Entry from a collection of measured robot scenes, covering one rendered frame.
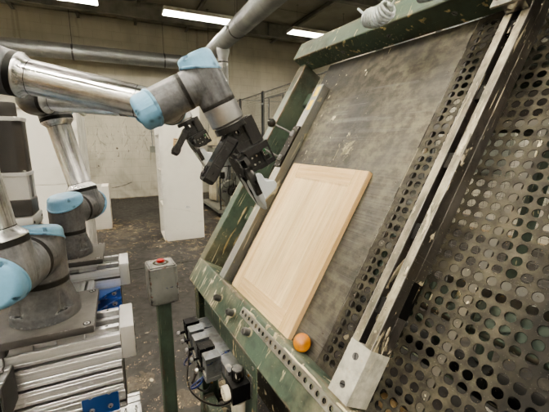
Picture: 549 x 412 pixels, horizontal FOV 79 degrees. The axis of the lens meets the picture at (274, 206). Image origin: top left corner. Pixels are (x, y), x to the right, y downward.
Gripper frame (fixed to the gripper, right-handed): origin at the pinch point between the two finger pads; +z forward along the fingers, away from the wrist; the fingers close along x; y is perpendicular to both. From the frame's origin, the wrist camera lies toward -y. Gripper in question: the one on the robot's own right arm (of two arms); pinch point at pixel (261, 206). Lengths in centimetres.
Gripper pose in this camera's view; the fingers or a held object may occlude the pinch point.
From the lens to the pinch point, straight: 78.6
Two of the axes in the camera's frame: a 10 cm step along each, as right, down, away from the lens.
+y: 8.1, -5.2, 2.7
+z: 4.2, 8.3, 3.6
